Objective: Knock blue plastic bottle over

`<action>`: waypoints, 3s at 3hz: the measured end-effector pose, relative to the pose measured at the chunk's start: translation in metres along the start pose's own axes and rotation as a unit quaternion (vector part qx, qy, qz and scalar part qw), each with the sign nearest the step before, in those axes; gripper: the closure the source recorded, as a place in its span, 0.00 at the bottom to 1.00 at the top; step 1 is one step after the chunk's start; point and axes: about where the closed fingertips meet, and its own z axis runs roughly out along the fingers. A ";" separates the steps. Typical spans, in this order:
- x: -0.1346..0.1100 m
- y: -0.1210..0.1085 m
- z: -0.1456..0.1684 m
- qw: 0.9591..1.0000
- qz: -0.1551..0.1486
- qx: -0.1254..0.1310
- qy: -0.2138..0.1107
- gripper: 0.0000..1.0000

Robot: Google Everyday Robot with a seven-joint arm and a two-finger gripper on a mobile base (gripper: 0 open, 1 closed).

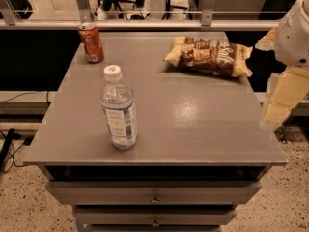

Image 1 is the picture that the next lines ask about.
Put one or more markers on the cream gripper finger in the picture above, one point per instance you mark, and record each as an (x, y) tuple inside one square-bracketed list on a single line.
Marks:
[(268, 41), (284, 92)]

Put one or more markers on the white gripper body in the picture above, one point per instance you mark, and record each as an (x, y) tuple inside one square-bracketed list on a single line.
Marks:
[(294, 38)]

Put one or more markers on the clear plastic water bottle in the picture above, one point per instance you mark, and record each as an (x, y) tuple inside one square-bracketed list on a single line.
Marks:
[(118, 107)]

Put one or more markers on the metal railing bar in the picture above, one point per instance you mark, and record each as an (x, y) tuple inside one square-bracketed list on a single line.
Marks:
[(148, 25)]

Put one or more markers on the brown chip bag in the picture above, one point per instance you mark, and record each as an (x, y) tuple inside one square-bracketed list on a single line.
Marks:
[(213, 57)]

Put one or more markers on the orange soda can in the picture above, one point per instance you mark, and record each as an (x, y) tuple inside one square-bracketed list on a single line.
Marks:
[(89, 35)]

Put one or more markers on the upper grey drawer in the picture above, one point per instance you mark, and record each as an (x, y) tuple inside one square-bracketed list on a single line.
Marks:
[(154, 193)]

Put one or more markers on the grey drawer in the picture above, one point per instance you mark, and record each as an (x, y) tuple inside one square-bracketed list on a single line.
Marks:
[(154, 215), (154, 193)]

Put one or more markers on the lower grey drawer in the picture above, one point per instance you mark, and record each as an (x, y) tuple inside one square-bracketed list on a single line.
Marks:
[(154, 215)]

